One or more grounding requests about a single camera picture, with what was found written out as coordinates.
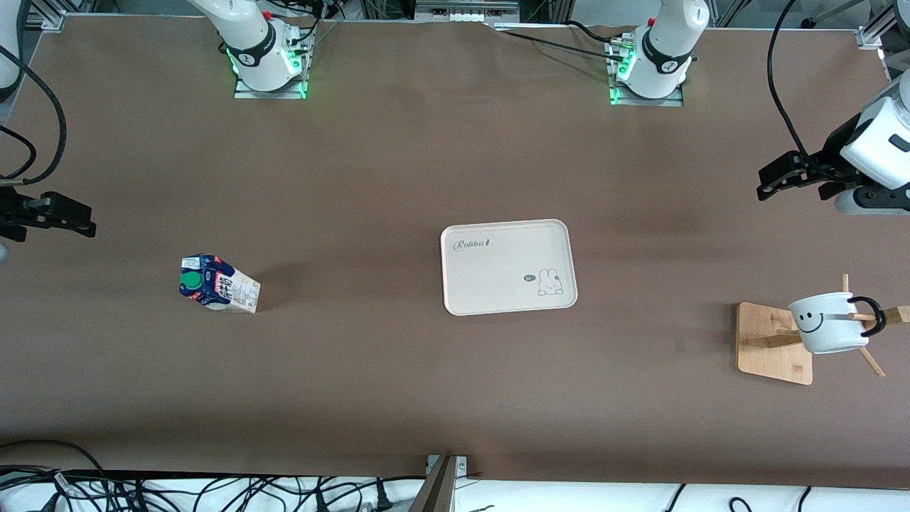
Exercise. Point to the aluminium frame corner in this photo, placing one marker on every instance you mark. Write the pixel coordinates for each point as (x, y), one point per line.
(51, 18)
(871, 37)

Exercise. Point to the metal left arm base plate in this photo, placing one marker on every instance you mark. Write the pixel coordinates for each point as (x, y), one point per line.
(675, 101)

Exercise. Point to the cream rabbit print tray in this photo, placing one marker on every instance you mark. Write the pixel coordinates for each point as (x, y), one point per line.
(512, 277)

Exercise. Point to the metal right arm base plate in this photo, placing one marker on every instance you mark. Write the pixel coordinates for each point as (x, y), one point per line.
(245, 92)

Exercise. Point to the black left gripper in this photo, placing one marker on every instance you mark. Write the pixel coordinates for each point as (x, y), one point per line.
(829, 157)

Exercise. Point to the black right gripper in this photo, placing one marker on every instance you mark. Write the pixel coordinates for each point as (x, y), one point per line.
(10, 210)

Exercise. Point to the white power strip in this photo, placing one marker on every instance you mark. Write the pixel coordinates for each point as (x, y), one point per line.
(466, 8)

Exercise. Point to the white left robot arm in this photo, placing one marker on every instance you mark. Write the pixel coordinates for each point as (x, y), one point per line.
(668, 64)

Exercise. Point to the wooden cup rack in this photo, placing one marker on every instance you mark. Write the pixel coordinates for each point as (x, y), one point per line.
(771, 348)

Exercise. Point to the aluminium frame post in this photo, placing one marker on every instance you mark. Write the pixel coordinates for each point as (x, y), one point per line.
(435, 491)

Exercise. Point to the blue white milk carton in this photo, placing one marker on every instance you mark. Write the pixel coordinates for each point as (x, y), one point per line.
(224, 288)

